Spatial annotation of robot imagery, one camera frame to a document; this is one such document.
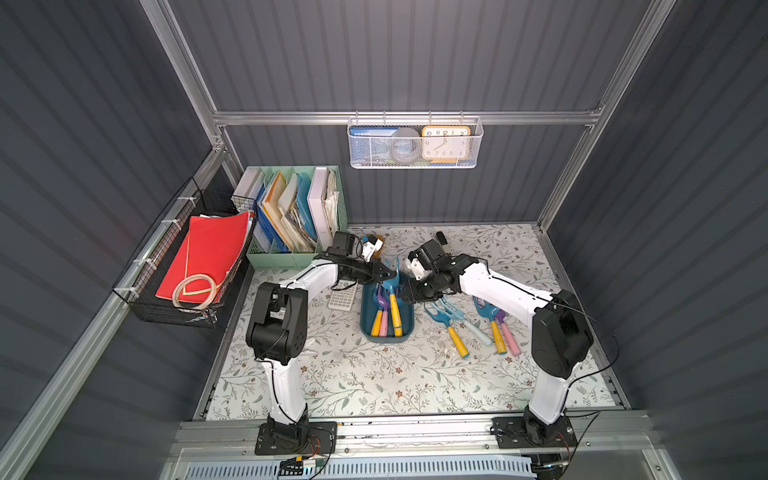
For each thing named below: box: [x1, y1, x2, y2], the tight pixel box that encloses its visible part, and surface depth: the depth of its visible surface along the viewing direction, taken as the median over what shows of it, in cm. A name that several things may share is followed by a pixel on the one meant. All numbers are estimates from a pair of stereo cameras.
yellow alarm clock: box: [421, 125, 471, 164], surface depth 91 cm
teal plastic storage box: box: [359, 283, 415, 344], surface depth 93 cm
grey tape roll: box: [389, 127, 421, 164], surface depth 90 cm
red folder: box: [156, 211, 250, 300], surface depth 76 cm
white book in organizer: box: [307, 167, 332, 252], surface depth 100 cm
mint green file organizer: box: [246, 165, 348, 270], surface depth 101 cm
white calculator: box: [328, 280, 358, 312], surface depth 98 cm
